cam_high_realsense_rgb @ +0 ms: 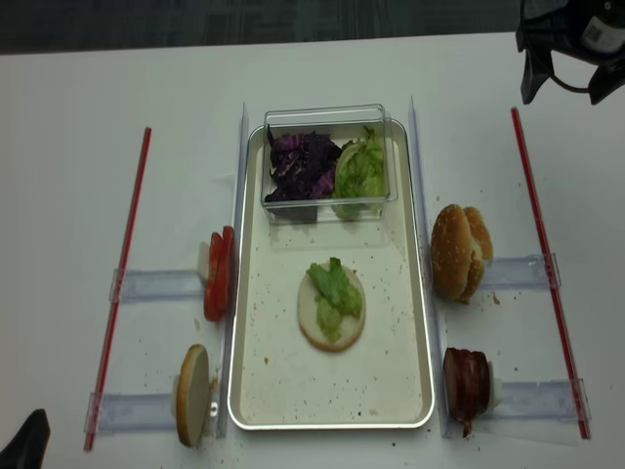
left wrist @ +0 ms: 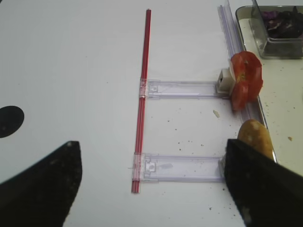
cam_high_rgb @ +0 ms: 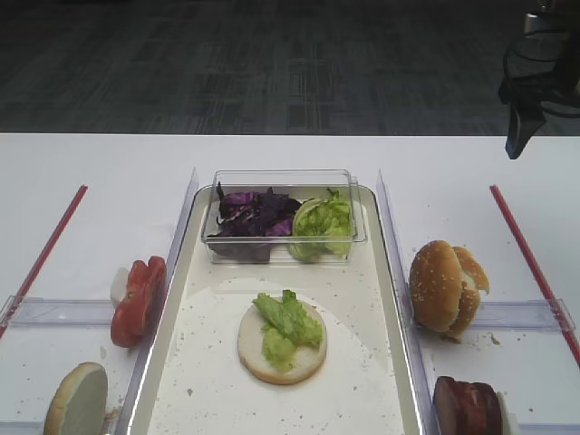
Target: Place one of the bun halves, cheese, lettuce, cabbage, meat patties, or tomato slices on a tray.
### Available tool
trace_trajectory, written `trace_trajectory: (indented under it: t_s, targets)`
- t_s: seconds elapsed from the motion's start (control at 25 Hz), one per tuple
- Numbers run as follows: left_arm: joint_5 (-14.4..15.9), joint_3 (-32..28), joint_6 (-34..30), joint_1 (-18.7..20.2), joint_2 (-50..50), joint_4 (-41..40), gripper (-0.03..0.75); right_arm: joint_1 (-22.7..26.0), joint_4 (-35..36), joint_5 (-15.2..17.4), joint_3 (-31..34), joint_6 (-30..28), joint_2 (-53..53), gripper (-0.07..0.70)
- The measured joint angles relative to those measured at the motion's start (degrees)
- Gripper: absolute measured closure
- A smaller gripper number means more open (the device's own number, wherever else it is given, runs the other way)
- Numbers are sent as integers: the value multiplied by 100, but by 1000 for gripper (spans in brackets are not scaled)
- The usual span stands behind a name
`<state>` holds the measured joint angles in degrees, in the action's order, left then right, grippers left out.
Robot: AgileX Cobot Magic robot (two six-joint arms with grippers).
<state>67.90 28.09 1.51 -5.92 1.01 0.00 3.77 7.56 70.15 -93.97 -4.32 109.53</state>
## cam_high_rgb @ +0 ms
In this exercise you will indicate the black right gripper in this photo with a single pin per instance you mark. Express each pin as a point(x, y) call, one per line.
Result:
point(553, 92)

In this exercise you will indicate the green lettuce leaf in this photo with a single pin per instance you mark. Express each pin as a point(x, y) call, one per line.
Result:
point(288, 327)

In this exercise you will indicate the green lettuce pile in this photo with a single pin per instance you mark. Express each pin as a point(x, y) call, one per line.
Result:
point(330, 216)

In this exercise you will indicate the rear tomato slice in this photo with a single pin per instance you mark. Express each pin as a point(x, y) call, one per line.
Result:
point(143, 283)

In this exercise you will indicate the tomato slice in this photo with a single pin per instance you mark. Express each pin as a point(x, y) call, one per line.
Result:
point(143, 283)
point(120, 330)

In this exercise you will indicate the white tomato stopper block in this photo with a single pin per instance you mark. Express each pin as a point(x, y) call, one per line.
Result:
point(118, 286)

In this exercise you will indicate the front tomato slice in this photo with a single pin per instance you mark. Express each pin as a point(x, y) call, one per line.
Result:
point(120, 330)

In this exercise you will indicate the rear sesame bun top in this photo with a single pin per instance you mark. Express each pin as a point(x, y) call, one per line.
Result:
point(473, 280)

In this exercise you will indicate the sesame bun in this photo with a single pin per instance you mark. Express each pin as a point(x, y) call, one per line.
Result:
point(435, 287)
point(473, 280)

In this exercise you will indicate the front sesame bun top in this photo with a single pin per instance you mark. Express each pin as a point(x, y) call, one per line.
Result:
point(435, 287)

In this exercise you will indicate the clear plastic salad container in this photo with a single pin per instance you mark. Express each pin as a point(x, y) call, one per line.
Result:
point(301, 185)

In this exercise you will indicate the purple cabbage leaves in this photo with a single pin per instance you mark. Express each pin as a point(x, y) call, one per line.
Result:
point(254, 214)

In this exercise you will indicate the white patty stopper block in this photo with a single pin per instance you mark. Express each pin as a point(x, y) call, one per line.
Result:
point(509, 424)

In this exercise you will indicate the right clear vertical divider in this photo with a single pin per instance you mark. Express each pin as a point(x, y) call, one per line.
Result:
point(424, 412)

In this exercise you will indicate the clear vertical divider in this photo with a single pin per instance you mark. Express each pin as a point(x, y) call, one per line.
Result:
point(424, 412)
point(181, 213)

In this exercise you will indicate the bottom bun on tray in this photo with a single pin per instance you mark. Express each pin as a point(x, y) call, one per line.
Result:
point(249, 348)

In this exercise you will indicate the metal serving tray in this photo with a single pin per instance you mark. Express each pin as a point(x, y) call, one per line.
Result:
point(195, 383)

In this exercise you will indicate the left clear vertical divider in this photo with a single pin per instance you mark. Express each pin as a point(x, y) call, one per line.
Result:
point(181, 213)

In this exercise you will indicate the upright bun half left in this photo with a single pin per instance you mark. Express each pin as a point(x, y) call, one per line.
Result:
point(78, 406)

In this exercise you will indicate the clear bun rail right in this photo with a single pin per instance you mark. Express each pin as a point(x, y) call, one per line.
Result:
point(545, 315)

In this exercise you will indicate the clear bun rail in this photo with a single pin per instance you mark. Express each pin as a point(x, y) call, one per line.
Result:
point(545, 315)
point(21, 428)

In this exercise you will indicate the clear patty rail holder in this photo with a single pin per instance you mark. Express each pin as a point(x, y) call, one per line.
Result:
point(528, 428)

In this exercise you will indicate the clear tomato rail holder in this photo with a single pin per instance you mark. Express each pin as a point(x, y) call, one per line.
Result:
point(41, 312)

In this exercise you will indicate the clear bun rail left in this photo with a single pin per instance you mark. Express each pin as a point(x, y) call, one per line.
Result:
point(21, 428)

